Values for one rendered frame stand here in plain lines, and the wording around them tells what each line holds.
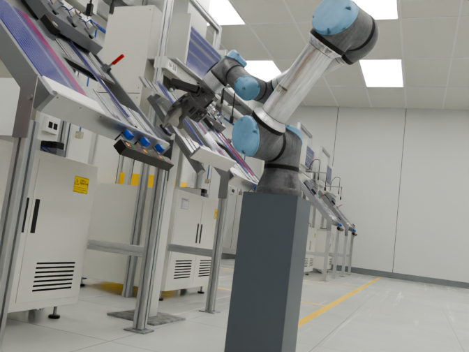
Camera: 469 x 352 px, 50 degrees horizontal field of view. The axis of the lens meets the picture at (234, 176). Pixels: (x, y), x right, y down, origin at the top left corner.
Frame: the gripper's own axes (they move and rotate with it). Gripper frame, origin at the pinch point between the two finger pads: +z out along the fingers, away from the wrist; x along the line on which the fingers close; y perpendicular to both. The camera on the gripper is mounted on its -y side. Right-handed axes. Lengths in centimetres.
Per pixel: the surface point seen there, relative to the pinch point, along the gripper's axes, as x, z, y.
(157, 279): 49, 57, 26
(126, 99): 19.0, 10.2, -31.2
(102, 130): -20.0, 13.2, -2.4
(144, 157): -3.8, 12.1, 6.4
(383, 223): 760, -30, 11
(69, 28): -4, 5, -56
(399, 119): 760, -176, -109
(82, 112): -34.1, 9.9, -2.3
